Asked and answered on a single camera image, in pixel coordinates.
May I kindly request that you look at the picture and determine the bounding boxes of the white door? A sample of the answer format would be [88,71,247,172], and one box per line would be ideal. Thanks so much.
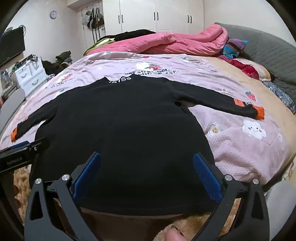
[81,2,107,55]

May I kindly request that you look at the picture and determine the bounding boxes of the grey quilted headboard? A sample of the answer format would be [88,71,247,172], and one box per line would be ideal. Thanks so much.
[214,22,296,100]

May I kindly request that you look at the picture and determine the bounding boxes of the purple striped pillow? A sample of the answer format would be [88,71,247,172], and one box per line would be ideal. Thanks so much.
[222,38,249,59]

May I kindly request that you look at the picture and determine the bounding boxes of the white drawer cabinet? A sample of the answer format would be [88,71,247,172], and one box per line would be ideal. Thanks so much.
[10,57,48,96]

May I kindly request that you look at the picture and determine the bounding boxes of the black sweater with orange cuffs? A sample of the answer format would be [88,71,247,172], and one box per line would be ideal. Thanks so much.
[10,75,265,217]

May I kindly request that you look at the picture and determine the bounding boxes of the pink quilt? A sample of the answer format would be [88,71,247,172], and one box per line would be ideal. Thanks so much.
[87,24,229,56]

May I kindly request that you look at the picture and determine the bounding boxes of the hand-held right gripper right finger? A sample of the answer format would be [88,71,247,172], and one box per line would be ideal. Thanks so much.
[192,152,270,241]

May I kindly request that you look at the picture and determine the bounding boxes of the black clothing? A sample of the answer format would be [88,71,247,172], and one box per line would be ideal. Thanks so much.
[99,29,156,43]

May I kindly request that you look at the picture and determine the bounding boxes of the beige bed sheet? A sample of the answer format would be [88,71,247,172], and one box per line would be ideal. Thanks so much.
[208,56,296,176]

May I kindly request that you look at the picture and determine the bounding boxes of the lilac strawberry printed blanket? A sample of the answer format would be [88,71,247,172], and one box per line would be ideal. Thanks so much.
[0,51,290,186]

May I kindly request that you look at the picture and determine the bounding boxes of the red pillow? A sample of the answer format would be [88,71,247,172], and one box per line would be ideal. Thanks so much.
[229,58,272,81]

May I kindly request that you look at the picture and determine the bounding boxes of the pile of dark clothes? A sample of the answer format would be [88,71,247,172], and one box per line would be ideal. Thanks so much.
[43,50,73,76]

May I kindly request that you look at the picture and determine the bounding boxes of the black television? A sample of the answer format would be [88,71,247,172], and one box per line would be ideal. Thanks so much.
[0,26,26,67]

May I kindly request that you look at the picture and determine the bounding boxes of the green cloth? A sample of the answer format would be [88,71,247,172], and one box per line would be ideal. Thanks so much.
[83,38,115,56]

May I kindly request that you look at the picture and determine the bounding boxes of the white wardrobe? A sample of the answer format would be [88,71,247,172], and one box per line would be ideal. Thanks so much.
[102,0,205,35]

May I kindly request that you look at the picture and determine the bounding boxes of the grey upholstered seat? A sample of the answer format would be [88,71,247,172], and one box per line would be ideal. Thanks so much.
[0,89,26,131]

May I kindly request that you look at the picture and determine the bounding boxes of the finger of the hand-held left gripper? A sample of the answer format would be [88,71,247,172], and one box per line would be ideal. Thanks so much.
[6,140,30,151]
[30,137,50,151]

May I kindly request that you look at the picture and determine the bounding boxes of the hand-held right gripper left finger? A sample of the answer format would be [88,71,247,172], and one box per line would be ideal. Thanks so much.
[24,152,102,241]

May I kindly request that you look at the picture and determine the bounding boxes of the blue patterned cloth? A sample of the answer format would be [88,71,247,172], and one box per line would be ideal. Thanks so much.
[262,81,296,114]

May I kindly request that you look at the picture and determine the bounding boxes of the person's right hand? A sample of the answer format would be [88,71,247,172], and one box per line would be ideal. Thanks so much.
[165,228,185,241]

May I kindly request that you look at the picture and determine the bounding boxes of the hanging bags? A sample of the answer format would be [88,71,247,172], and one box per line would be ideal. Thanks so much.
[84,8,105,30]

